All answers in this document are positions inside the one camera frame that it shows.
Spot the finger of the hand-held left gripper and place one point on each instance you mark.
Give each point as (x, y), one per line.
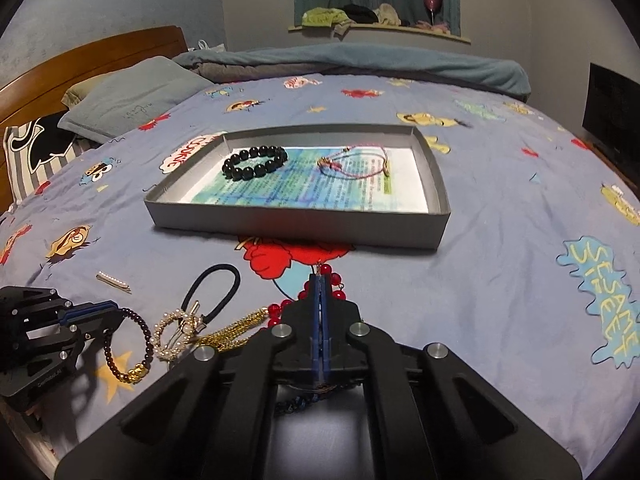
(75, 340)
(90, 310)

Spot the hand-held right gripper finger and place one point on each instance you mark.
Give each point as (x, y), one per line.
(314, 320)
(325, 320)

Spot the pearl hair clip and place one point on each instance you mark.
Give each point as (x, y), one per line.
(112, 280)

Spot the grey cardboard tray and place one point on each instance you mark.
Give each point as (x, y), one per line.
(300, 222)

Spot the striped black white pillow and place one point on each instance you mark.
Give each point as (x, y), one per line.
(45, 145)

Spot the grey pillow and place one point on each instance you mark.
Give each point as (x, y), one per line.
(135, 95)

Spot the olive pillow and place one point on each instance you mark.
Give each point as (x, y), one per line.
(82, 89)

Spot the wooden headboard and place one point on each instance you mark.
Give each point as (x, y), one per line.
(100, 55)

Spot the grey blanket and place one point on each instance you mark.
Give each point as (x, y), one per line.
(235, 72)

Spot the blue blanket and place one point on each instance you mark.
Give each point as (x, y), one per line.
(375, 60)

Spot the white plastic bag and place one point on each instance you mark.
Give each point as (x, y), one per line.
(207, 45)

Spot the window sill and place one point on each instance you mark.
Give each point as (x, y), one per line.
(390, 35)

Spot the green cloth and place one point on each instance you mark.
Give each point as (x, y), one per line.
(320, 17)

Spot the black cloth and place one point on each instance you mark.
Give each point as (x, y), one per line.
(360, 12)

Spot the beige cloth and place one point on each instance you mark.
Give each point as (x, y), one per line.
(389, 14)

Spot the pink cloth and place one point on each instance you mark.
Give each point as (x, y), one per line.
(432, 26)

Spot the wooden television stand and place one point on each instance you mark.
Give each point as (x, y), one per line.
(600, 152)

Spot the black television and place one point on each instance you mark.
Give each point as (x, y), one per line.
(610, 110)

